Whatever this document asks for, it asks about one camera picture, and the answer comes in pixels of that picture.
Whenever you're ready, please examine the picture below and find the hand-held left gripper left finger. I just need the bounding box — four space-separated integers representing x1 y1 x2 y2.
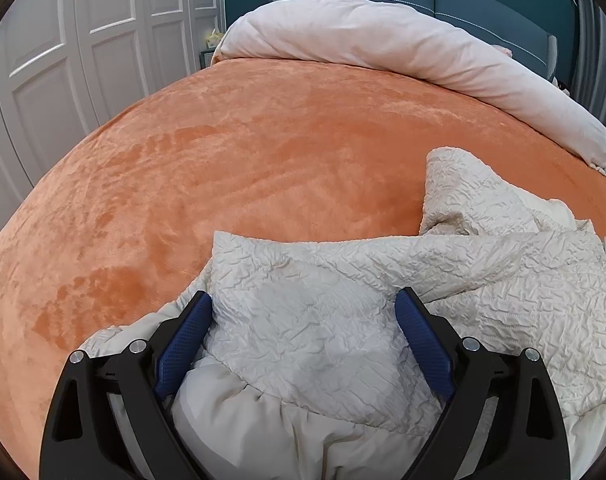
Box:
39 290 214 480

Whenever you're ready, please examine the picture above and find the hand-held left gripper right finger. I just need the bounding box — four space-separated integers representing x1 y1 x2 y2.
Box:
394 287 570 480

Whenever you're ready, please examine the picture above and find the orange plush blanket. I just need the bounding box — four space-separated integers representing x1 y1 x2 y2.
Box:
0 57 606 441

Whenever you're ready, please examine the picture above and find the pale pink duvet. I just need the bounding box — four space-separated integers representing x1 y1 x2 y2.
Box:
210 0 606 183

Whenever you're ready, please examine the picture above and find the white panelled wardrobe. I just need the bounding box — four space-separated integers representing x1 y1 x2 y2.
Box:
0 0 226 271

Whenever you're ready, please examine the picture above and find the grey blue curtain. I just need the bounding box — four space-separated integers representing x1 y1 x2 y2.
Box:
566 0 606 136

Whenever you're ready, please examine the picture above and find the blue upholstered headboard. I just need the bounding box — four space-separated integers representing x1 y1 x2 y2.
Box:
268 0 579 81

